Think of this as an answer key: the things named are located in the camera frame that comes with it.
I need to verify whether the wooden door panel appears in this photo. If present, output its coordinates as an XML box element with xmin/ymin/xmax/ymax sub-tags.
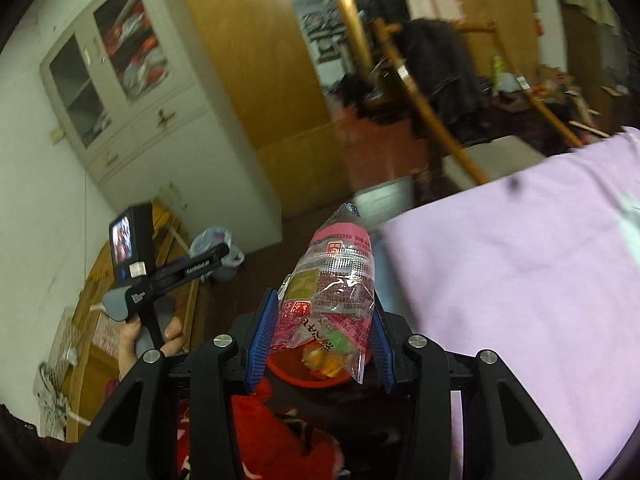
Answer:
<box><xmin>177</xmin><ymin>0</ymin><xmax>351</xmax><ymax>221</ymax></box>

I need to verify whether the grey bin with plastic bag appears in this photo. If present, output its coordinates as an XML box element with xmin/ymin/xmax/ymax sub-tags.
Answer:
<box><xmin>189</xmin><ymin>227</ymin><xmax>246</xmax><ymax>283</ymax></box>

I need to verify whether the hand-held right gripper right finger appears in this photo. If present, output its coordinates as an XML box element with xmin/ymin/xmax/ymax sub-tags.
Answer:
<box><xmin>370</xmin><ymin>305</ymin><xmax>583</xmax><ymax>480</ymax></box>

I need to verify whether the red fuzzy clothing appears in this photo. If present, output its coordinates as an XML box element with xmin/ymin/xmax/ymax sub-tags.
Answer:
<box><xmin>172</xmin><ymin>377</ymin><xmax>346</xmax><ymax>480</ymax></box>

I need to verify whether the white metal cabinet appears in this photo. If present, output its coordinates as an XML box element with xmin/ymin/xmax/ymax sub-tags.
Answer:
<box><xmin>40</xmin><ymin>0</ymin><xmax>283</xmax><ymax>248</ymax></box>

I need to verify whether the purple printed tablecloth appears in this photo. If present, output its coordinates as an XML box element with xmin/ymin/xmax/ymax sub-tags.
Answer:
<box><xmin>382</xmin><ymin>126</ymin><xmax>640</xmax><ymax>480</ymax></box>

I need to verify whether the clear pink snack bag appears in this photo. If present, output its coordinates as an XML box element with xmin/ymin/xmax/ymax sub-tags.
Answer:
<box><xmin>270</xmin><ymin>202</ymin><xmax>376</xmax><ymax>386</ymax></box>

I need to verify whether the wooden armchair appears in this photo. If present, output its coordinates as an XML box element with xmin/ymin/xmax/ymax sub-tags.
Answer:
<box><xmin>370</xmin><ymin>17</ymin><xmax>586</xmax><ymax>186</ymax></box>

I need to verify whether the grey chair cushion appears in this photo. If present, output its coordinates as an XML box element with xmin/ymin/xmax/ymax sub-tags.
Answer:
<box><xmin>445</xmin><ymin>135</ymin><xmax>546</xmax><ymax>193</ymax></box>

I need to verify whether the person's left hand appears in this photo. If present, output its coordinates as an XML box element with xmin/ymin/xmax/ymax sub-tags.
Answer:
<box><xmin>117</xmin><ymin>316</ymin><xmax>185</xmax><ymax>381</ymax></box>

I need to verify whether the person's left forearm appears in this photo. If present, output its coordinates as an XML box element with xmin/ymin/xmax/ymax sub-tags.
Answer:
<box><xmin>0</xmin><ymin>380</ymin><xmax>123</xmax><ymax>480</ymax></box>

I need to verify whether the dark jacket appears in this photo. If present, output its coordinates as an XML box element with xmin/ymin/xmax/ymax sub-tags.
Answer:
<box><xmin>400</xmin><ymin>17</ymin><xmax>488</xmax><ymax>143</ymax></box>

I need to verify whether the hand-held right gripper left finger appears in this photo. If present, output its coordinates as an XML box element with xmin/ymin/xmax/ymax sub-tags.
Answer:
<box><xmin>59</xmin><ymin>287</ymin><xmax>281</xmax><ymax>480</ymax></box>

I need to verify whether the tan fringed seat mat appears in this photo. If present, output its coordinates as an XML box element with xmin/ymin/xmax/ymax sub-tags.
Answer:
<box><xmin>32</xmin><ymin>305</ymin><xmax>81</xmax><ymax>441</ymax></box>

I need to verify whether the red plastic basket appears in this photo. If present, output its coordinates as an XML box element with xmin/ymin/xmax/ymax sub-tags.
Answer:
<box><xmin>264</xmin><ymin>340</ymin><xmax>373</xmax><ymax>392</ymax></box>

